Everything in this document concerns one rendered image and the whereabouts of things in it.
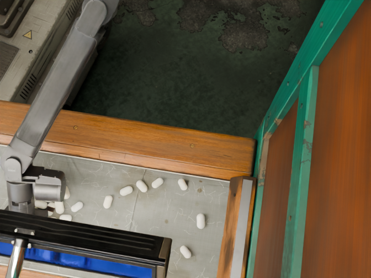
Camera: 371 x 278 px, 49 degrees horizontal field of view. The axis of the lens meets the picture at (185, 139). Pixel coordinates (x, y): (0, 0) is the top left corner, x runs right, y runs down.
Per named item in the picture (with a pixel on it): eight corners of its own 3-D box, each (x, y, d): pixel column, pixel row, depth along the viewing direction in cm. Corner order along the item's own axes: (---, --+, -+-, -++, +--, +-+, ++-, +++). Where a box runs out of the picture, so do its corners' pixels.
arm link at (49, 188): (17, 141, 94) (3, 157, 86) (67, 145, 95) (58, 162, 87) (20, 186, 99) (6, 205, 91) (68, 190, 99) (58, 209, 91)
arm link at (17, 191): (11, 166, 94) (1, 179, 89) (41, 169, 95) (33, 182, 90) (13, 191, 97) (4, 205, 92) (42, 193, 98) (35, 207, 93)
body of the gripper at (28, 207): (37, 233, 94) (35, 207, 91) (-5, 225, 95) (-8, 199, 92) (49, 216, 100) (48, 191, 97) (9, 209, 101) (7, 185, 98)
